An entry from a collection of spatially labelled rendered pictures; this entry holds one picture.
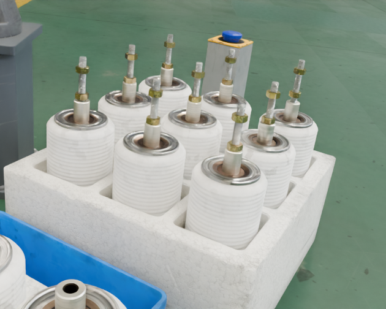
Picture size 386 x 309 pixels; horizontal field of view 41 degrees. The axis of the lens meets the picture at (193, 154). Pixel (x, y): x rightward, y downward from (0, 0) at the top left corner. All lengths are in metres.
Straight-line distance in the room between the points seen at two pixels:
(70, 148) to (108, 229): 0.13
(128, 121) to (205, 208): 0.24
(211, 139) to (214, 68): 0.30
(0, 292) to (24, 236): 0.31
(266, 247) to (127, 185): 0.19
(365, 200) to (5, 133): 0.77
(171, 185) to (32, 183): 0.20
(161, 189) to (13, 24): 0.46
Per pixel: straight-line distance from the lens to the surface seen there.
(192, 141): 0.75
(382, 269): 1.00
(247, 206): 0.62
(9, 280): 0.46
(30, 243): 0.76
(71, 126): 0.72
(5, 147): 1.02
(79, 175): 0.74
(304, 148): 0.83
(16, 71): 0.98
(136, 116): 0.80
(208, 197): 0.62
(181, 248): 0.63
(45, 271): 0.76
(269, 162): 0.71
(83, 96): 0.73
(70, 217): 0.72
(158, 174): 0.66
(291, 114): 0.84
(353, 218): 1.13
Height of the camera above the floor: 0.54
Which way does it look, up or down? 25 degrees down
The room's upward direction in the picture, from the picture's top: 7 degrees clockwise
